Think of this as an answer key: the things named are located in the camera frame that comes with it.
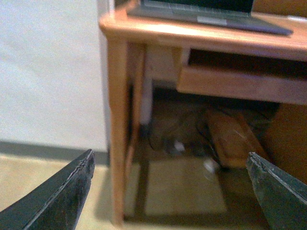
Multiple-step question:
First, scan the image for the brown cardboard box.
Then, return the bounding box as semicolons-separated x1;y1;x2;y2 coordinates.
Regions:
205;108;271;168

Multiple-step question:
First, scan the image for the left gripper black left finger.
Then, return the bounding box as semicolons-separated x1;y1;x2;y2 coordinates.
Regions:
0;149;95;230

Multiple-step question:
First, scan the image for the black cable under desk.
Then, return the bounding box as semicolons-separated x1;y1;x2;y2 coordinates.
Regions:
195;119;228;172

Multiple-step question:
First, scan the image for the grey laptop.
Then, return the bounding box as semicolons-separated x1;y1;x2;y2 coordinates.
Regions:
127;0;293;35

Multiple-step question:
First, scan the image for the wooden desk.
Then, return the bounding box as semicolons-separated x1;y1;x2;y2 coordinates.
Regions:
99;0;307;229

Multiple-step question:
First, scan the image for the wooden keyboard tray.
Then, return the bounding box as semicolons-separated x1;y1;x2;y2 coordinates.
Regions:
177;49;307;105

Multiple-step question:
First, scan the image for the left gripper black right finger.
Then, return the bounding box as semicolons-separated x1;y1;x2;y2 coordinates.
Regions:
246;152;307;230

